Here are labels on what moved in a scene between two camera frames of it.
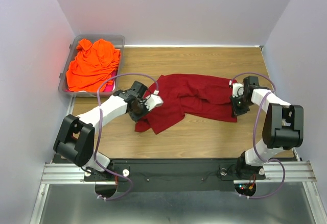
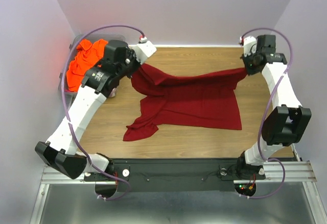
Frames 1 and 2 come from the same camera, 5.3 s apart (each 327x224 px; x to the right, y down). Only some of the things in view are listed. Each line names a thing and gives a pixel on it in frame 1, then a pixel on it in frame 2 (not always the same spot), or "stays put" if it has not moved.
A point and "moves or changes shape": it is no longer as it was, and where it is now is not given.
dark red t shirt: x=200 y=96 moves or changes shape
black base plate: x=173 y=175 stays put
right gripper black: x=236 y=105 → x=248 y=66
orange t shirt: x=93 y=62 stays put
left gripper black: x=140 y=109 → x=131 y=66
